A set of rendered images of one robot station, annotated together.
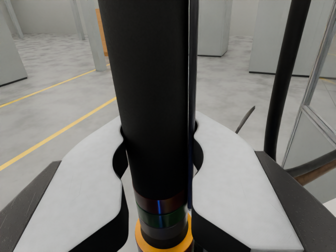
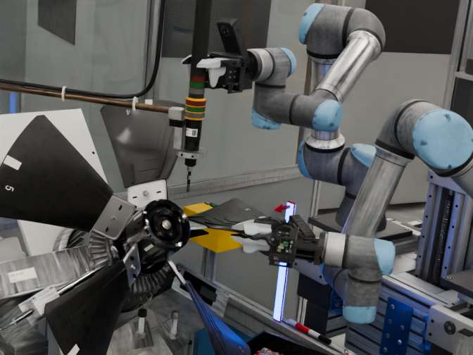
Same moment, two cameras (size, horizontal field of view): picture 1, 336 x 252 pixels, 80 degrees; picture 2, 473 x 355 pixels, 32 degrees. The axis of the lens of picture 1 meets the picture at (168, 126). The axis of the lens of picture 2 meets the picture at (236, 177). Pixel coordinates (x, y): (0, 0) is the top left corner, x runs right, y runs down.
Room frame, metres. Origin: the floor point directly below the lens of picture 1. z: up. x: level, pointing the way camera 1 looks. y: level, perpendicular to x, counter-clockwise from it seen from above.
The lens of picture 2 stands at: (1.45, 1.10, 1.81)
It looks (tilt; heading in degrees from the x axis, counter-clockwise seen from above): 16 degrees down; 215
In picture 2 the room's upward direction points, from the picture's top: 6 degrees clockwise
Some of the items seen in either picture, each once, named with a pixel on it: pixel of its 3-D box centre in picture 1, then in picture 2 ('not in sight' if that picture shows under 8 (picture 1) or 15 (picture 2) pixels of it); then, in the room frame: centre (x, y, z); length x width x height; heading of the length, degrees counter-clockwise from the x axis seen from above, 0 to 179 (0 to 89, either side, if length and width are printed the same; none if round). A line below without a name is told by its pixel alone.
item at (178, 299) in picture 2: not in sight; (186, 298); (0.03, -0.01, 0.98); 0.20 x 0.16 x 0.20; 80
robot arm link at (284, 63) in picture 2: not in sight; (272, 65); (-0.19, 0.01, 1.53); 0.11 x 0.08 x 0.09; 0
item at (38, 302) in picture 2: not in sight; (44, 302); (0.43, -0.06, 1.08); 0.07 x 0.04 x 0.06; 0
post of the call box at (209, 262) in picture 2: not in sight; (209, 260); (-0.32, -0.22, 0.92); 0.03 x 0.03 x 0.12; 80
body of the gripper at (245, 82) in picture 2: not in sight; (232, 70); (-0.04, 0.00, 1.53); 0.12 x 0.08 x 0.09; 0
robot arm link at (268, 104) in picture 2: not in sight; (274, 106); (-0.19, 0.02, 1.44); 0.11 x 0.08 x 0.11; 99
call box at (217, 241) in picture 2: not in sight; (212, 228); (-0.32, -0.22, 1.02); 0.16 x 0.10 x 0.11; 80
